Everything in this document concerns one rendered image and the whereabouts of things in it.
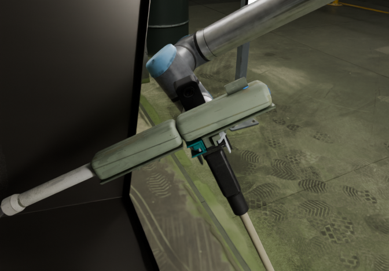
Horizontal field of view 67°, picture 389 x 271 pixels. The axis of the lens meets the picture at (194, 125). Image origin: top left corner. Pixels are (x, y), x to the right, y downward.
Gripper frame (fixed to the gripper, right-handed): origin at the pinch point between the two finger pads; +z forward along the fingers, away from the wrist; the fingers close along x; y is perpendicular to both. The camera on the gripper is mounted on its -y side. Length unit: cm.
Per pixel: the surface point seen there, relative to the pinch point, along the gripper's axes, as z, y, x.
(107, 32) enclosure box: -8.1, -22.0, 8.4
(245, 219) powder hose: -1.0, 17.7, -0.4
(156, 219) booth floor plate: -56, 43, 33
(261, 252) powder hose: -1.5, 26.4, -0.6
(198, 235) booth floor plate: -48, 51, 19
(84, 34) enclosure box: -6.7, -23.0, 11.8
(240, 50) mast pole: -119, 3, -31
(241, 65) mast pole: -120, 11, -29
